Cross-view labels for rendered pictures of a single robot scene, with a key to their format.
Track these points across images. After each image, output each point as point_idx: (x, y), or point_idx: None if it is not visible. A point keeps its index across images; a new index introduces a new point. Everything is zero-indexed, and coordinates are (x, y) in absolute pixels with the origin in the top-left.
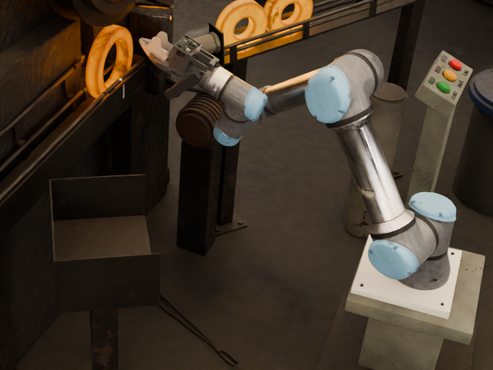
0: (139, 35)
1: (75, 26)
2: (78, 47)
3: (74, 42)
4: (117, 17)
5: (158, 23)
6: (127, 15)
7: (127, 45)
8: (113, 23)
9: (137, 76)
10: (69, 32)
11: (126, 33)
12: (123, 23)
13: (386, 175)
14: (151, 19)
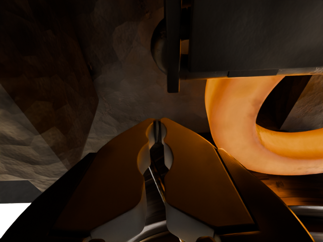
0: (72, 66)
1: (297, 123)
2: (314, 86)
3: (319, 101)
4: (301, 210)
5: (75, 163)
6: (95, 83)
7: (252, 134)
8: (320, 207)
9: (312, 30)
10: (321, 120)
11: (245, 160)
12: (110, 72)
13: None
14: (84, 145)
